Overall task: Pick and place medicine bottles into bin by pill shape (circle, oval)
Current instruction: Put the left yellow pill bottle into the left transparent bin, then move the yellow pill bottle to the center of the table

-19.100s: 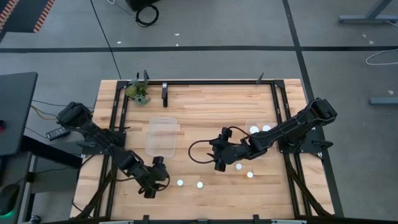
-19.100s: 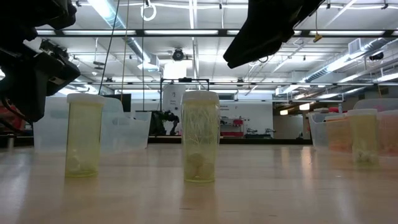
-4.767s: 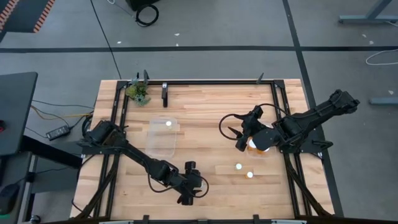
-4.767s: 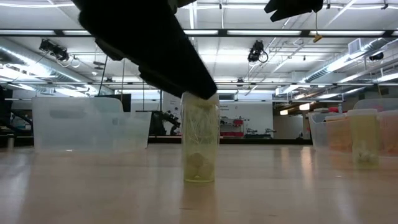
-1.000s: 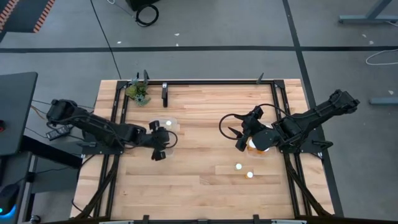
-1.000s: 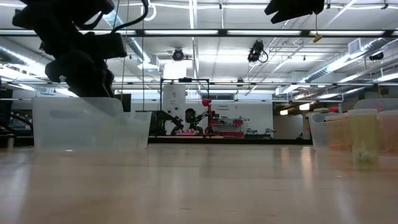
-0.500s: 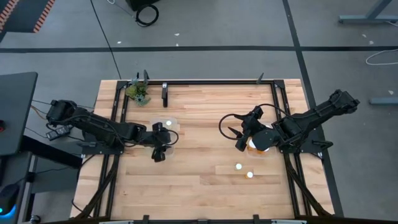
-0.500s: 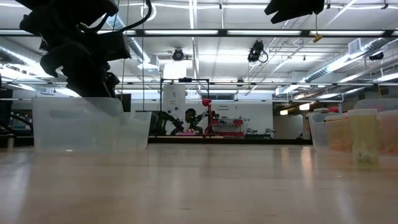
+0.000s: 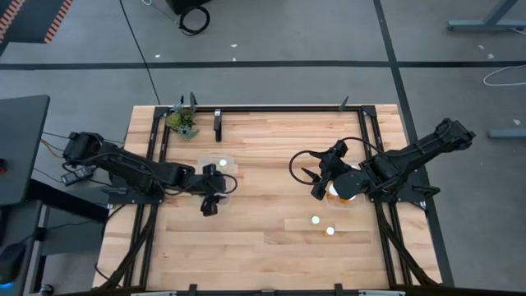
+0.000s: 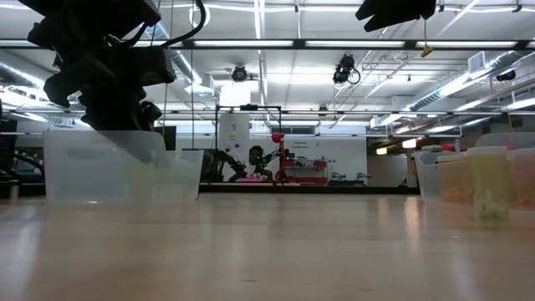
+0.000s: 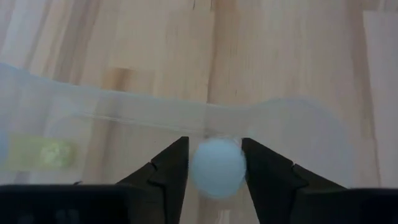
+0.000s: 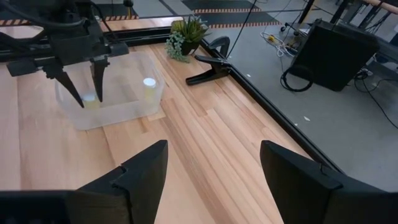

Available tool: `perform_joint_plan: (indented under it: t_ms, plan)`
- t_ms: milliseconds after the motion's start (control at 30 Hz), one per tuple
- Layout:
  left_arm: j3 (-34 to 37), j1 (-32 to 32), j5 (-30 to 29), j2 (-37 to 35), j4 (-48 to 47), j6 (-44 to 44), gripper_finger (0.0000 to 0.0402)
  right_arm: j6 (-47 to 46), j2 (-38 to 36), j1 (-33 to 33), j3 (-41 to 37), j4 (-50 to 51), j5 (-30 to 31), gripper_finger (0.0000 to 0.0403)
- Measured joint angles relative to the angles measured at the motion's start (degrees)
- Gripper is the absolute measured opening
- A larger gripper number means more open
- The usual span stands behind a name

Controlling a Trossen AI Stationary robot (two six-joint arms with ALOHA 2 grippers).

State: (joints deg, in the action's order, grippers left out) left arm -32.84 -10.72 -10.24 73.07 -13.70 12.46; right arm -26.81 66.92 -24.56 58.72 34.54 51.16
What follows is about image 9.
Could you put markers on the grey table leg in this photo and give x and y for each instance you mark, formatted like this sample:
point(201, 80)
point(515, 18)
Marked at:
point(507, 133)
point(485, 25)

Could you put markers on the black computer mouse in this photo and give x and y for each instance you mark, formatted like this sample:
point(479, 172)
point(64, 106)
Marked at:
point(11, 263)

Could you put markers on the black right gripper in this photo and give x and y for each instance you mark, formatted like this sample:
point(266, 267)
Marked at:
point(330, 168)

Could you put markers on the black power adapter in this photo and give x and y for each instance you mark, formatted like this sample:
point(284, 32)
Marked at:
point(76, 175)

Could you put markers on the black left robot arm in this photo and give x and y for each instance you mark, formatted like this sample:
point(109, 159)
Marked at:
point(135, 168)

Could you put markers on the black clamp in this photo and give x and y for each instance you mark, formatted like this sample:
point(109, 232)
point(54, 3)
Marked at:
point(192, 100)
point(343, 103)

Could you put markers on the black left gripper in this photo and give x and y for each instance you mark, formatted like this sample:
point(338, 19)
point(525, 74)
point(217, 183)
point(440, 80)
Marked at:
point(213, 183)

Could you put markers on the black aluminium table frame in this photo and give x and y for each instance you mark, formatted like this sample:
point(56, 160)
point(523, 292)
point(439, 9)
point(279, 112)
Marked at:
point(267, 109)

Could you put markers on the black stand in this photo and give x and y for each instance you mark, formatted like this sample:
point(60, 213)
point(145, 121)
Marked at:
point(218, 127)

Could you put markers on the clear plastic bin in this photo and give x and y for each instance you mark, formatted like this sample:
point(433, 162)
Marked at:
point(358, 204)
point(231, 158)

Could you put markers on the black box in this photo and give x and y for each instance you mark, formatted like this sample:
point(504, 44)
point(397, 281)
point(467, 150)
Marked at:
point(185, 5)

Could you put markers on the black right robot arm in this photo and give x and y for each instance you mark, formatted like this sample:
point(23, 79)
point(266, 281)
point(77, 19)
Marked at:
point(411, 158)

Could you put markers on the orange striped floor mat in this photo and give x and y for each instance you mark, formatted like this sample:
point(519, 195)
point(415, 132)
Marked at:
point(24, 20)

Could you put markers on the small green artificial plant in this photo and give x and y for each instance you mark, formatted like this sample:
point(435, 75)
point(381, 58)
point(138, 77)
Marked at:
point(183, 123)

